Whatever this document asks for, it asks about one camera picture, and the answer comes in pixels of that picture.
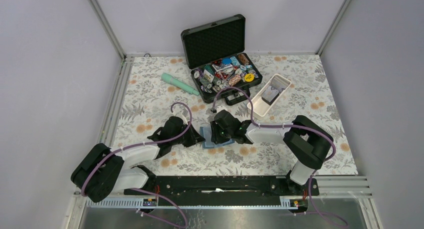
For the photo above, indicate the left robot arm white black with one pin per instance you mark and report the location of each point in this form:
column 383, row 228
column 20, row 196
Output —
column 105, row 170

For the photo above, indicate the white plastic card tray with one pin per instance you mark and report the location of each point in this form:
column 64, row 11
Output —
column 260, row 108

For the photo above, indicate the mint green cylindrical device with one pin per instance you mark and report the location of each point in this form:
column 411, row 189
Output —
column 179, row 84

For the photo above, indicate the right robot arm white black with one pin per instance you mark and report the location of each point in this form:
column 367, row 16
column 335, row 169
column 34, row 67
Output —
column 311, row 145

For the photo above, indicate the blue leather card holder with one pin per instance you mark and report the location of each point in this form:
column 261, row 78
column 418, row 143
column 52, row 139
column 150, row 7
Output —
column 206, row 133

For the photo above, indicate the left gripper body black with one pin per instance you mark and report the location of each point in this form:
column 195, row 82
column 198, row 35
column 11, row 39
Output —
column 188, row 138

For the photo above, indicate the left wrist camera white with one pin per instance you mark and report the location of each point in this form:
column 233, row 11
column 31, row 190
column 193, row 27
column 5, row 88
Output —
column 182, row 117

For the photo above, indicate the black poker chip case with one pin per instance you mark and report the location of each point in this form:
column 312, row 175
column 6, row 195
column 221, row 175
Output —
column 215, row 54

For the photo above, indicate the yellow round chip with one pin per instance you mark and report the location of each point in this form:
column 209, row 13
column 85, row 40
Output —
column 249, row 77

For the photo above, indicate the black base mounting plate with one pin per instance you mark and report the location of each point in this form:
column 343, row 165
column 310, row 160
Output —
column 220, row 190

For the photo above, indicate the slotted cable duct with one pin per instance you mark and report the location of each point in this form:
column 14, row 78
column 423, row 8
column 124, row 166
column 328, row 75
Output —
column 153, row 203

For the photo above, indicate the silver VIP card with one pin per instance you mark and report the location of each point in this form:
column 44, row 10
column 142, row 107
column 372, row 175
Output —
column 270, row 95

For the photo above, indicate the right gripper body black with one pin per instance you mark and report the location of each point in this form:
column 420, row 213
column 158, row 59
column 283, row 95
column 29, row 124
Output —
column 220, row 135

